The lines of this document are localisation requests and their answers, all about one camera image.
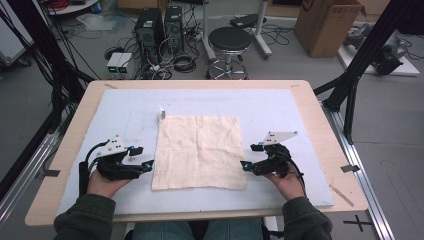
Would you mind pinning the narrow black computer tower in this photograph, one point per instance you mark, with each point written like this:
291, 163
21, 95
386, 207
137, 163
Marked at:
174, 26

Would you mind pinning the grey and black machine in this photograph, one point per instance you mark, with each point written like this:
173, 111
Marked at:
388, 60

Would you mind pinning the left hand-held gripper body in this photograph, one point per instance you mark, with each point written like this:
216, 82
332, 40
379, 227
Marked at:
120, 171

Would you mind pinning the person's right leg in jeans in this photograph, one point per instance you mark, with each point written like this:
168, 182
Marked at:
233, 230

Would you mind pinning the black round stool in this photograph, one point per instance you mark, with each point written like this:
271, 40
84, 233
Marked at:
230, 38

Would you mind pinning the black tape piece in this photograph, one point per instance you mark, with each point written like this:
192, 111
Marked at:
51, 173
350, 168

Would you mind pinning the person's left hand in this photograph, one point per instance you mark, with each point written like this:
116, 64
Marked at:
103, 186

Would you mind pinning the wide black computer tower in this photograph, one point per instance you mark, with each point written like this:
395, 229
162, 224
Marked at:
148, 31

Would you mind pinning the person's left leg in jeans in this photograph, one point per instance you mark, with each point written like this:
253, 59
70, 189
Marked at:
160, 231

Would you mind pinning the white stand leg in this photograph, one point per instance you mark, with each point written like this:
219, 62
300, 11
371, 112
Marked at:
206, 30
261, 30

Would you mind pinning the person's right hand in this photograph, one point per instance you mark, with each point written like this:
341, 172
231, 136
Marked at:
290, 186

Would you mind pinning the black tape cross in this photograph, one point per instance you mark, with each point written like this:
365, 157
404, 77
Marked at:
357, 222

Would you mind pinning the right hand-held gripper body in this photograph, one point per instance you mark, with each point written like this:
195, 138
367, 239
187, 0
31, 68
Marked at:
276, 163

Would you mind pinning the cream cloth with animal print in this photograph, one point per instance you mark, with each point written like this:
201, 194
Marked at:
200, 153

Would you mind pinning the white power supply unit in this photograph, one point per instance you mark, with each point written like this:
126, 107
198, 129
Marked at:
113, 63
125, 63

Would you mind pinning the aluminium rail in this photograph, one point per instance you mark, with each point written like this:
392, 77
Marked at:
363, 180
30, 170

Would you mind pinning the person's leg in jeans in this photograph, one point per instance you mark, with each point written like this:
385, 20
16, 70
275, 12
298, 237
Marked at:
233, 230
160, 231

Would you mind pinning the white foam board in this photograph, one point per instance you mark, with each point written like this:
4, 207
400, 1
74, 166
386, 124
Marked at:
200, 100

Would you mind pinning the round white table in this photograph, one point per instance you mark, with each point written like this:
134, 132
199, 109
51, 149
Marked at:
73, 7

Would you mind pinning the clear plastic bag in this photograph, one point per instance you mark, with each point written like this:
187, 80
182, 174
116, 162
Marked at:
95, 21

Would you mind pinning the brown cardboard box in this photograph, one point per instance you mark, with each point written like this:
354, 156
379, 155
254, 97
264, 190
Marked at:
326, 30

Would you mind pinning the black metal frame strut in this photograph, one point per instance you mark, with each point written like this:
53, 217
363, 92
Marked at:
366, 50

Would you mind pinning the white base board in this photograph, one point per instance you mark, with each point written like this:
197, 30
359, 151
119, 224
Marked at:
405, 68

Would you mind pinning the black flat device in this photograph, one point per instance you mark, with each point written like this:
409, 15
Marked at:
246, 20

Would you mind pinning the thin wooden stick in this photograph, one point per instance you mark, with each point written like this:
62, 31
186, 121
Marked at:
341, 195

